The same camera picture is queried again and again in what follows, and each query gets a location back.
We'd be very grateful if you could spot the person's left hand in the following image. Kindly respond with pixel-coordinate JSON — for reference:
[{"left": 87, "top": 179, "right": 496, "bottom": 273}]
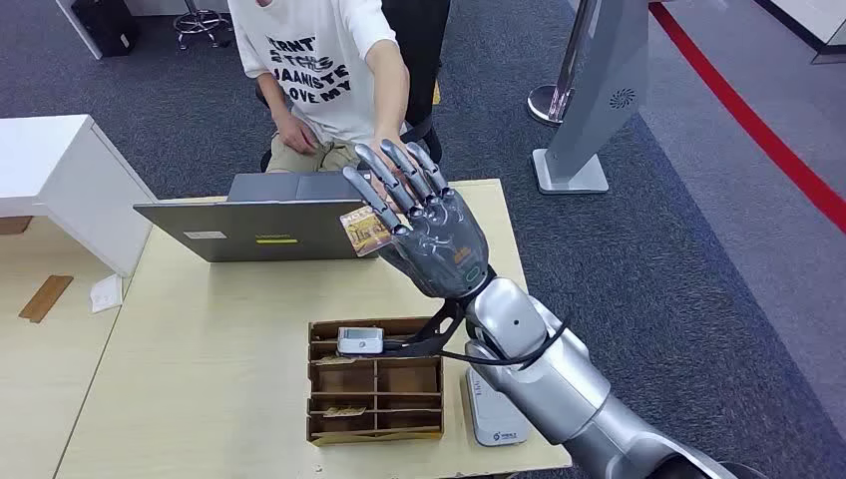
[{"left": 367, "top": 129, "right": 424, "bottom": 195}]

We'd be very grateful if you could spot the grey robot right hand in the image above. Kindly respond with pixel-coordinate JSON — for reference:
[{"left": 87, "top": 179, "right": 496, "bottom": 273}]
[{"left": 342, "top": 140, "right": 494, "bottom": 300}]

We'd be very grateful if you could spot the person's right hand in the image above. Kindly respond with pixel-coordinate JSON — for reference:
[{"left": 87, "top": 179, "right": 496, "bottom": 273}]
[{"left": 277, "top": 113, "right": 320, "bottom": 157}]

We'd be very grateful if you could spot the gold picture ID card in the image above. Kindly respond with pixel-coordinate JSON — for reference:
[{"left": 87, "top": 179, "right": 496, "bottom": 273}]
[{"left": 339, "top": 206, "right": 395, "bottom": 257}]

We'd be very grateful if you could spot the person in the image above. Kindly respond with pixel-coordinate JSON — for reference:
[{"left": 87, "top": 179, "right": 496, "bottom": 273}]
[{"left": 227, "top": 0, "right": 424, "bottom": 197}]

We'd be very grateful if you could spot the brown wooden card organizer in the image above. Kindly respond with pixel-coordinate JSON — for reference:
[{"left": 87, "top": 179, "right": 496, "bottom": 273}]
[{"left": 305, "top": 316, "right": 445, "bottom": 447}]

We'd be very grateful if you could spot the white grey card reader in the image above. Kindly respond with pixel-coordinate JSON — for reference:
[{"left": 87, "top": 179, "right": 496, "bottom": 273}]
[{"left": 465, "top": 366, "right": 531, "bottom": 448}]

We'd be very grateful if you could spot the black office chair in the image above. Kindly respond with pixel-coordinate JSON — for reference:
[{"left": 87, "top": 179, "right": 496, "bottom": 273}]
[{"left": 255, "top": 0, "right": 452, "bottom": 174}]

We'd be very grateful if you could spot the grey laptop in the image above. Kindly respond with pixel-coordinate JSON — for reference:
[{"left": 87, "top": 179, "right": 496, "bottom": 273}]
[{"left": 133, "top": 170, "right": 398, "bottom": 263}]

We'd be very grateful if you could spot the chrome stool base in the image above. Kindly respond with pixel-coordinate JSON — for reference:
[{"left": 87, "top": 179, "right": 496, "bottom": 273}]
[{"left": 173, "top": 0, "right": 233, "bottom": 52}]

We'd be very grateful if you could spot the white office desk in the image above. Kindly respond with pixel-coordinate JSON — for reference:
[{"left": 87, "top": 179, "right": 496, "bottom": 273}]
[{"left": 54, "top": 0, "right": 232, "bottom": 62}]

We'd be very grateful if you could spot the black computer tower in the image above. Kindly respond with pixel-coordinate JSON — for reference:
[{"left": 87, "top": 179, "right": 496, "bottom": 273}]
[{"left": 71, "top": 0, "right": 142, "bottom": 60}]

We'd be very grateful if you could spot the grey kiosk stand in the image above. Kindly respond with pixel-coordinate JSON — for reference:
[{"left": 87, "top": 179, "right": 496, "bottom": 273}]
[{"left": 532, "top": 0, "right": 652, "bottom": 197}]

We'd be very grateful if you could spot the white cabinet desk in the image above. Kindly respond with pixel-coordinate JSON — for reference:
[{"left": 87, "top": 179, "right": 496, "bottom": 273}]
[{"left": 0, "top": 115, "right": 159, "bottom": 277}]

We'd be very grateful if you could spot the white paper slip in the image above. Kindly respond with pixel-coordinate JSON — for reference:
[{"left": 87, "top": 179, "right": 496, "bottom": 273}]
[{"left": 89, "top": 273, "right": 125, "bottom": 314}]

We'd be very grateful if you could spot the brown wooden strip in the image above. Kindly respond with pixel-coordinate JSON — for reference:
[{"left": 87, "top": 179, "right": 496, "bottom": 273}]
[{"left": 18, "top": 274, "right": 75, "bottom": 324}]

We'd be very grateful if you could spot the dark round robot part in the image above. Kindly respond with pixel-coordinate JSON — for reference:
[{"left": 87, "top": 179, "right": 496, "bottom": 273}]
[{"left": 718, "top": 462, "right": 768, "bottom": 479}]

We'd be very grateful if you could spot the white cabinet with dark base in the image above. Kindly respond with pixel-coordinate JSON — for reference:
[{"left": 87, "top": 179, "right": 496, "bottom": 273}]
[{"left": 753, "top": 0, "right": 846, "bottom": 66}]

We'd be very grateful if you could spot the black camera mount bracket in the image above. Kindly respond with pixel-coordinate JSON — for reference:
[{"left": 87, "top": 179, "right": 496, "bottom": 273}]
[{"left": 383, "top": 298, "right": 467, "bottom": 359}]

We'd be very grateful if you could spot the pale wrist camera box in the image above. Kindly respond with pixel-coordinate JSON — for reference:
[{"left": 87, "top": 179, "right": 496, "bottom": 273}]
[{"left": 336, "top": 326, "right": 385, "bottom": 356}]

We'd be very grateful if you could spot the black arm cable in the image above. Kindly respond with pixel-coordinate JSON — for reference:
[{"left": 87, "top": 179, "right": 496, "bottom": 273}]
[{"left": 439, "top": 315, "right": 571, "bottom": 369}]

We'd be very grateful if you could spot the chrome stanchion post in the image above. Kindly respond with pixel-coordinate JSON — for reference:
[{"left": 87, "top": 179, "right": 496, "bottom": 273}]
[{"left": 526, "top": 0, "right": 600, "bottom": 128}]

